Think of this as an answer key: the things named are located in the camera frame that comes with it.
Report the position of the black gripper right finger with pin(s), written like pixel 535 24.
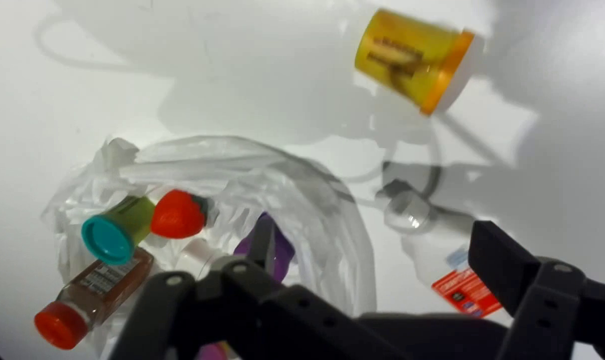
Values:
pixel 549 301

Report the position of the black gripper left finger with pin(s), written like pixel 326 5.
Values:
pixel 249 312

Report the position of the purple tub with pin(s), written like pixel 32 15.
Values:
pixel 265 247

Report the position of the red round small tub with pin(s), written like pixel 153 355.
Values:
pixel 179 213

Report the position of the spice jar with red lid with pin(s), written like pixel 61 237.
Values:
pixel 94 301

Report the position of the large yellow tub orange lid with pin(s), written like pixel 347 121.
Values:
pixel 415 60

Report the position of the white plastic bag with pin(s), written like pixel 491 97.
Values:
pixel 315 201

